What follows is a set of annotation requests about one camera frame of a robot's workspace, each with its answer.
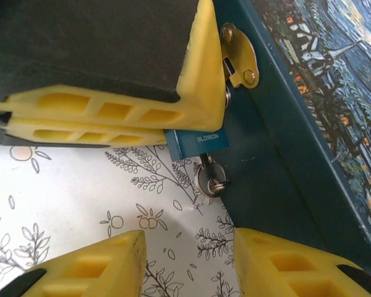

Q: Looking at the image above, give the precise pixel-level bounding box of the gold metal box hasp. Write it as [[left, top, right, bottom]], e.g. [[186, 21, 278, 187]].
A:
[[220, 23, 260, 90]]

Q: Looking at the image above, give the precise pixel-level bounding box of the floral patterned table cover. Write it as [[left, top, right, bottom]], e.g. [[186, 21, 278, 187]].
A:
[[0, 136, 245, 297]]

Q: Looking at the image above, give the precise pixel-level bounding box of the starry night painted box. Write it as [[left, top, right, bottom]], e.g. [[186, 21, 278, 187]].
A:
[[213, 0, 371, 297]]

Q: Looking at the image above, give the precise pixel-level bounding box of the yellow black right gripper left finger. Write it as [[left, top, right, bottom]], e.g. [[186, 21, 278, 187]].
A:
[[0, 230, 148, 297]]

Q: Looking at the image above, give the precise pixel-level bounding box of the small blue padlock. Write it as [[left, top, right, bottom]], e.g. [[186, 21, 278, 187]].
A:
[[164, 57, 234, 162]]

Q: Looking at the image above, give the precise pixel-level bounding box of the silver padlock key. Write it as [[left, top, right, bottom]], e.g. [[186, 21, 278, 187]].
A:
[[193, 154, 229, 199]]

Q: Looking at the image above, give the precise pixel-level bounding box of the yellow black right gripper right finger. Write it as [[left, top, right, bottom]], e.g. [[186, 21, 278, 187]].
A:
[[233, 228, 371, 297]]

